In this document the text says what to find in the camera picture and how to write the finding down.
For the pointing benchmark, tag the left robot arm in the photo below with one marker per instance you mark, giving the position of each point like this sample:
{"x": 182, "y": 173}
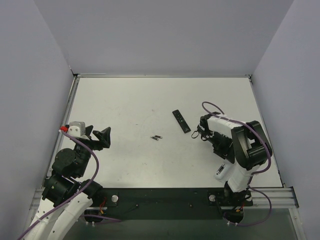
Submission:
{"x": 71, "y": 188}

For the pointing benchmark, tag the aluminium frame rail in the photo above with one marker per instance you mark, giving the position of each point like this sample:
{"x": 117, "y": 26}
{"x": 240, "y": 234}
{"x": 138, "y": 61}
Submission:
{"x": 281, "y": 198}

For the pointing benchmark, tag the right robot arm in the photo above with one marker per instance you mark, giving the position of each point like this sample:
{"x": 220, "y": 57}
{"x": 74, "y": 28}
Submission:
{"x": 243, "y": 146}

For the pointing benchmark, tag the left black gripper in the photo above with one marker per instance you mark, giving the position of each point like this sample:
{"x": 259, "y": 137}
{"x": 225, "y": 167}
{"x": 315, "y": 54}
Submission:
{"x": 93, "y": 141}

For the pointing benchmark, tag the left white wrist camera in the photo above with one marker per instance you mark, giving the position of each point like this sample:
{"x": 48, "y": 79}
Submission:
{"x": 76, "y": 129}

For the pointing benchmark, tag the black remote control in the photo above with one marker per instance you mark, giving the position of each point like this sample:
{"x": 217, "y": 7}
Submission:
{"x": 181, "y": 121}

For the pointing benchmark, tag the white remote control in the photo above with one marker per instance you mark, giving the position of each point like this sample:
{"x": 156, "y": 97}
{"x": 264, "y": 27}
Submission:
{"x": 220, "y": 173}

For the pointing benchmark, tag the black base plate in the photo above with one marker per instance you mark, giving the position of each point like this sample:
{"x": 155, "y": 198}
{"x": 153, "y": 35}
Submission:
{"x": 162, "y": 204}

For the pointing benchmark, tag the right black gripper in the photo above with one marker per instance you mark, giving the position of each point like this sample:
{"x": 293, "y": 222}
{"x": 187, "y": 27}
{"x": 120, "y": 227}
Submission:
{"x": 208, "y": 130}

